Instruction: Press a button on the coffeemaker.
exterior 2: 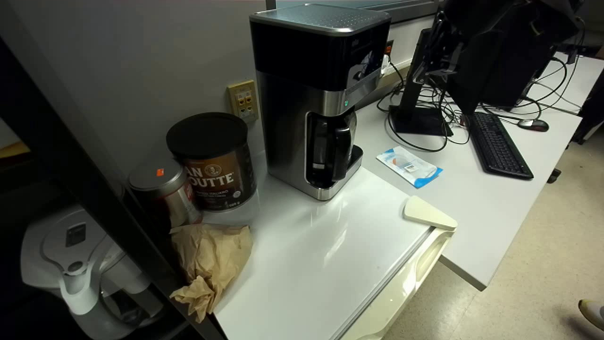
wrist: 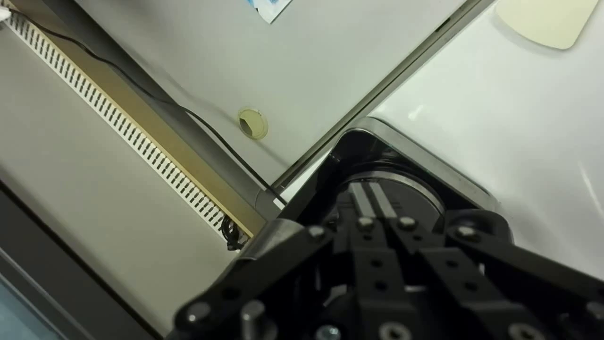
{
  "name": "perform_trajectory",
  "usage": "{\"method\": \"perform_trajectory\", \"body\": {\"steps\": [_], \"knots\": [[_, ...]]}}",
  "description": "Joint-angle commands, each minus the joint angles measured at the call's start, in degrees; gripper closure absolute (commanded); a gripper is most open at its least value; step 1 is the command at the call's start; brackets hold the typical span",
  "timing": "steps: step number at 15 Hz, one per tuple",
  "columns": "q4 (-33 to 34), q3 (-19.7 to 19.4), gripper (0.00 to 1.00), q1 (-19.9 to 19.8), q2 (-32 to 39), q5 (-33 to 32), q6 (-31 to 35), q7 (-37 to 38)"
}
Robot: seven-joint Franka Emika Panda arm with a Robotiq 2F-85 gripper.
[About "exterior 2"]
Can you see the black computer mouse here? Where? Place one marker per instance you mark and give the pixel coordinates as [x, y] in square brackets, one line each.
[533, 124]

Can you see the beige wall socket plate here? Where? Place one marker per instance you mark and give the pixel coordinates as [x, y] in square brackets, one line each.
[243, 100]

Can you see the blue and white packet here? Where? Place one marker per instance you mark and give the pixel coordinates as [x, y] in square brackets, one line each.
[408, 166]

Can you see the glass coffee carafe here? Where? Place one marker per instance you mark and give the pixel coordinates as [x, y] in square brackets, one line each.
[330, 146]

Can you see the white desk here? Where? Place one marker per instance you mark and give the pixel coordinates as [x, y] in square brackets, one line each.
[490, 212]

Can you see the black keyboard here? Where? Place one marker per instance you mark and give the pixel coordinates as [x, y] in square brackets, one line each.
[498, 146]

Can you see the window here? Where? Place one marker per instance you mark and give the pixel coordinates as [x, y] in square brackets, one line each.
[377, 5]

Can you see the silver coffee tin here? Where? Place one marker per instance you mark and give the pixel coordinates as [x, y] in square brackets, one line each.
[163, 189]

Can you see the brown coffee can black lid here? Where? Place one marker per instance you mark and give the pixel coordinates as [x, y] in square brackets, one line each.
[217, 170]

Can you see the white water filter pitcher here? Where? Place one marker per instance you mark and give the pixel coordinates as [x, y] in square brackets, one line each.
[71, 264]

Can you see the black shelf frame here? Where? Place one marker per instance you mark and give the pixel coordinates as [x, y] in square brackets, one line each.
[89, 193]

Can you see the white mini fridge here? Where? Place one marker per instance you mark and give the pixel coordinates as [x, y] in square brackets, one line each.
[321, 255]

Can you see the black and steel coffeemaker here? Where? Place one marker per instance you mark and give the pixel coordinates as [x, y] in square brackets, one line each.
[302, 56]

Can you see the crumpled brown paper bag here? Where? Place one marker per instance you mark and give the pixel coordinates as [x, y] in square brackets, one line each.
[212, 255]

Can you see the row of black monitors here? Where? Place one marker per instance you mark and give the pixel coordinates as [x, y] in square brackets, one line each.
[490, 52]

